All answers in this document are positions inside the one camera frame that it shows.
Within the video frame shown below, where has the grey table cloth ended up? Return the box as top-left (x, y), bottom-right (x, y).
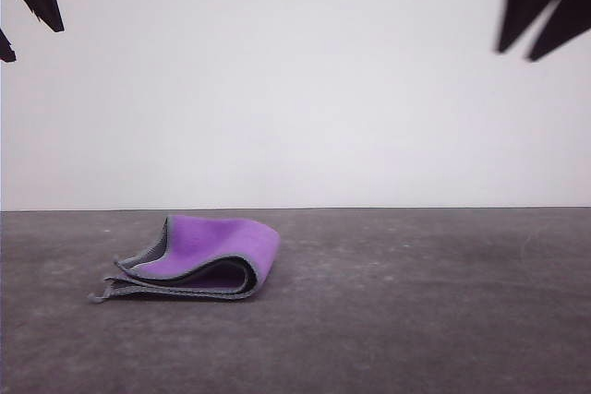
top-left (0, 207), bottom-right (591, 394)

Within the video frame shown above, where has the purple towel with grey hem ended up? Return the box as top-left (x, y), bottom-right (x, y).
top-left (87, 213), bottom-right (283, 305)

